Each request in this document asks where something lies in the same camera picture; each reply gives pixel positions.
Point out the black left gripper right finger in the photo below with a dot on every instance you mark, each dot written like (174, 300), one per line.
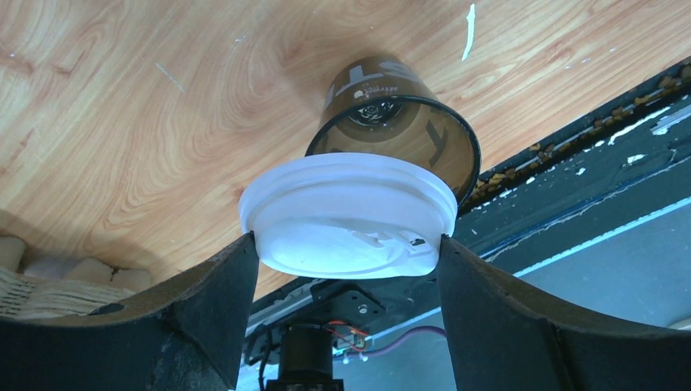
(505, 334)

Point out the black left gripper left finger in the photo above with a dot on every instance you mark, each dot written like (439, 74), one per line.
(185, 333)

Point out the white coffee cup lid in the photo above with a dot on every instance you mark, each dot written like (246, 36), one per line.
(348, 215)

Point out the brown cup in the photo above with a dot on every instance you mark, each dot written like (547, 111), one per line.
(379, 105)

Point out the cardboard cup carrier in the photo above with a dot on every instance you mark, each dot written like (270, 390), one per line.
(74, 288)

